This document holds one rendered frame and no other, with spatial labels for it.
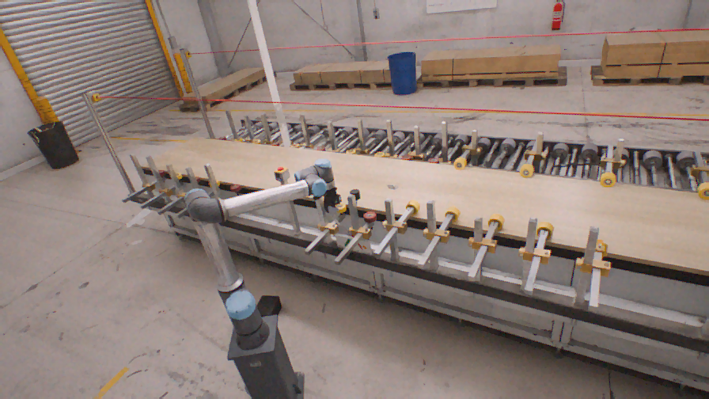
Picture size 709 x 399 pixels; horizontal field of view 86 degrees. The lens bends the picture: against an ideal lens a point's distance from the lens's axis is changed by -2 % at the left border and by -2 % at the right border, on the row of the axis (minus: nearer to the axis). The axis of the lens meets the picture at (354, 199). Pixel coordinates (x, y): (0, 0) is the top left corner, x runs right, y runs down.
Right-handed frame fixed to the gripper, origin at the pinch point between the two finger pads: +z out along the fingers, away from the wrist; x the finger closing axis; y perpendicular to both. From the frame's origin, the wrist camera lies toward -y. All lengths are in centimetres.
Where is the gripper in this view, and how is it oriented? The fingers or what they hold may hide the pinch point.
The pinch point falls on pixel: (331, 214)
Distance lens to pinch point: 238.5
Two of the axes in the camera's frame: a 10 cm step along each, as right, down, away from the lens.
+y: 8.5, 1.5, -5.0
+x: 5.0, -5.1, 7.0
